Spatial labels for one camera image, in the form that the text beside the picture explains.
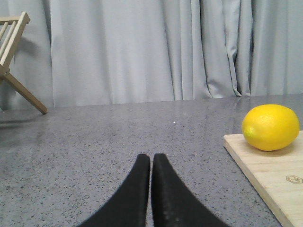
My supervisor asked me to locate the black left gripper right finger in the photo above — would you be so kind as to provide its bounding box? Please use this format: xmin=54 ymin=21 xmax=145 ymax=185
xmin=151 ymin=154 xmax=228 ymax=227

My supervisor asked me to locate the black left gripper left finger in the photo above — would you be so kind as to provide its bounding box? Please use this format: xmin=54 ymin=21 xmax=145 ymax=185
xmin=81 ymin=154 xmax=150 ymax=227

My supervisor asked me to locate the light wooden cutting board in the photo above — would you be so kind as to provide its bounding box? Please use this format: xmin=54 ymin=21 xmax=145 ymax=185
xmin=223 ymin=132 xmax=303 ymax=227

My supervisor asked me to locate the yellow lemon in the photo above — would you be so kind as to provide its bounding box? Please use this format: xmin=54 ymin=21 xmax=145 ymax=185
xmin=242 ymin=104 xmax=300 ymax=151

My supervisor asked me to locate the grey curtain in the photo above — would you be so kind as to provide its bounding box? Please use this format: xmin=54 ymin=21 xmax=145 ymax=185
xmin=0 ymin=0 xmax=303 ymax=107

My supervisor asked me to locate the wooden rack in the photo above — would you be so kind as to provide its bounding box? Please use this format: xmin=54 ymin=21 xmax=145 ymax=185
xmin=0 ymin=11 xmax=48 ymax=115

